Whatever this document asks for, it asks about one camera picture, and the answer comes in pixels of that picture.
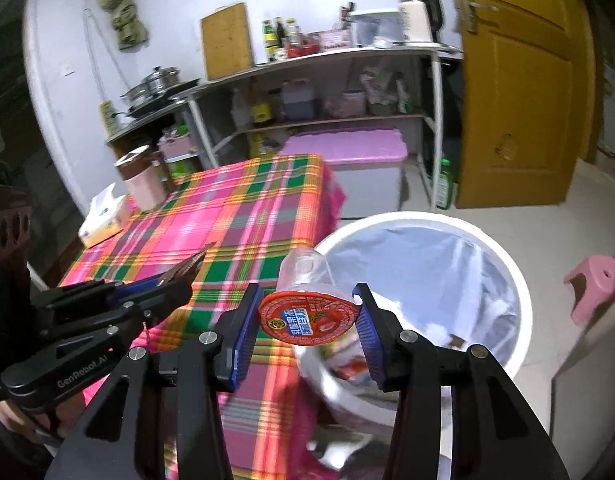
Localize yellow package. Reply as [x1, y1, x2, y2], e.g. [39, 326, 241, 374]
[250, 132, 283, 159]

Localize red lidded jelly cup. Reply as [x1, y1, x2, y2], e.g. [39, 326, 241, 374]
[257, 247, 363, 347]

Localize pink plastic stool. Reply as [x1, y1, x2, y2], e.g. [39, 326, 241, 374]
[563, 255, 615, 324]

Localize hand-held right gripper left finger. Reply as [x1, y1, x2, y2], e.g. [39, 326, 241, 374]
[44, 282, 264, 480]

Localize steel steamer pot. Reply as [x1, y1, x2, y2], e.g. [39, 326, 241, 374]
[120, 66, 181, 104]

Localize white plastic bottle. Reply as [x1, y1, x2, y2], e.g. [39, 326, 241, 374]
[230, 89, 251, 130]

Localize green white bottle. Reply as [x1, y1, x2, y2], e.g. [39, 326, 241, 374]
[396, 80, 415, 114]

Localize hanging green cloth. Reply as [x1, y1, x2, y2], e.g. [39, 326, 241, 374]
[94, 0, 151, 51]

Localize red brown wrapper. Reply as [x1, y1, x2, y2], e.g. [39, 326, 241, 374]
[160, 241, 217, 286]

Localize yellow white tissue box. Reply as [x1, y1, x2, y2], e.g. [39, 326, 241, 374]
[78, 182, 131, 248]

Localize clear plastic container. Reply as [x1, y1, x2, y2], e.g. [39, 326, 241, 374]
[350, 8, 405, 47]

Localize yellow label bottle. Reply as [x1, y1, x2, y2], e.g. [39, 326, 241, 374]
[251, 87, 274, 127]

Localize crumpled plastic bag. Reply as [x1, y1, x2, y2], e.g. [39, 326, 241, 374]
[360, 65, 402, 106]

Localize plaid pink green tablecloth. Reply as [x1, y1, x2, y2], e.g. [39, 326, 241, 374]
[60, 154, 345, 480]

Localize pink pitcher brown lid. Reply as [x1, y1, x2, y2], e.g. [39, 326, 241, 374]
[113, 145, 174, 211]

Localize low stove counter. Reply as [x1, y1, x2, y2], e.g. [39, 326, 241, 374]
[104, 105, 199, 162]

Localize green plastic bottle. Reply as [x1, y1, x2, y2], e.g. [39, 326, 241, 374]
[435, 159, 457, 210]

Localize thin wall cable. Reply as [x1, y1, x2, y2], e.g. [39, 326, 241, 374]
[82, 7, 125, 111]

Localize pink lidded storage box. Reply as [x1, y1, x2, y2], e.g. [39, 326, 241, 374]
[277, 127, 409, 221]

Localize yellow power strip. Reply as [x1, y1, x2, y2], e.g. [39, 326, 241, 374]
[98, 101, 116, 134]

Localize pink plastic tub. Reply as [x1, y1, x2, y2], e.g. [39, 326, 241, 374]
[341, 91, 366, 117]

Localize white shelf unit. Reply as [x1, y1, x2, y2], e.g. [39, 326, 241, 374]
[174, 42, 464, 207]

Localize wooden cutting board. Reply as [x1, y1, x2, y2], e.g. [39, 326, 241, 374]
[200, 2, 254, 81]

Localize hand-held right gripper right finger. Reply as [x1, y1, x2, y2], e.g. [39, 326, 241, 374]
[351, 282, 571, 480]

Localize yellow wooden door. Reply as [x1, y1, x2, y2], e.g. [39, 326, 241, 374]
[445, 0, 596, 210]

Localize pink utensil holder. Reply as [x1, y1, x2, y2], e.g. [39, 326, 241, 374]
[318, 30, 353, 52]

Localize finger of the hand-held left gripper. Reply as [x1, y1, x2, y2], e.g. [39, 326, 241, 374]
[32, 279, 164, 319]
[41, 274, 194, 347]

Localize pink plastic basket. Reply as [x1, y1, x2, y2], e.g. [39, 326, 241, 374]
[157, 132, 198, 164]

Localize green glass bottle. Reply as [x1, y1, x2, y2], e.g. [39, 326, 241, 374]
[263, 19, 279, 62]

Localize person's left hand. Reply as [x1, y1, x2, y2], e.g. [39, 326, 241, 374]
[0, 396, 58, 440]

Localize white electric kettle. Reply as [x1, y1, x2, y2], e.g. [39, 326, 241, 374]
[397, 0, 446, 45]

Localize black induction cooktop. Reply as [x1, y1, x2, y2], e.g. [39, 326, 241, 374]
[122, 78, 201, 116]

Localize metal door handle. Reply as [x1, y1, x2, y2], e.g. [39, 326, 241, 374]
[457, 0, 499, 35]

